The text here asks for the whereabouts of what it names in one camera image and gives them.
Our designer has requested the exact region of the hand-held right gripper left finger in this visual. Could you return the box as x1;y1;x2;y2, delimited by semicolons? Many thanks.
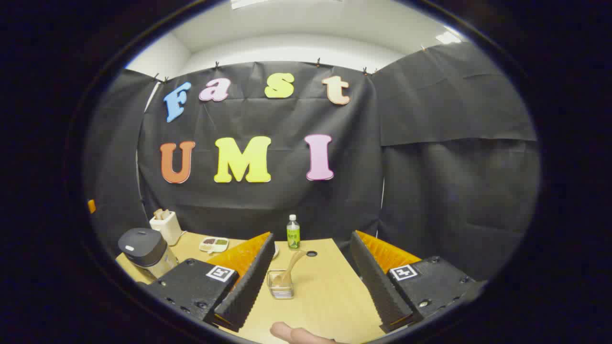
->
139;232;276;333

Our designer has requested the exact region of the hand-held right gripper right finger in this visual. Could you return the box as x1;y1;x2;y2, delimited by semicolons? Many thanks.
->
350;230;486;333

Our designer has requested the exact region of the wooden spoon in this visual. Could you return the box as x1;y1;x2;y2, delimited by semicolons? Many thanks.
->
273;250;308;287

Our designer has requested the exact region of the black and silver rice cooker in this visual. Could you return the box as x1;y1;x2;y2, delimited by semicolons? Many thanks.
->
118;228;179;279

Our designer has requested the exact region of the white divided bean dish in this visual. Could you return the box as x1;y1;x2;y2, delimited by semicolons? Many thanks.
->
199;237;230;253

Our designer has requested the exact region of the green drink bottle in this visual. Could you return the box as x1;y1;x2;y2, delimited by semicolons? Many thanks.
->
286;215;301;250

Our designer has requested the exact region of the black backdrop cloth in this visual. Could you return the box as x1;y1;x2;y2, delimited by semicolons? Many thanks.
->
84;42;541;282

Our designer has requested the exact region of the white toaster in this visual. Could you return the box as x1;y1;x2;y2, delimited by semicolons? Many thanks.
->
149;209;183;246

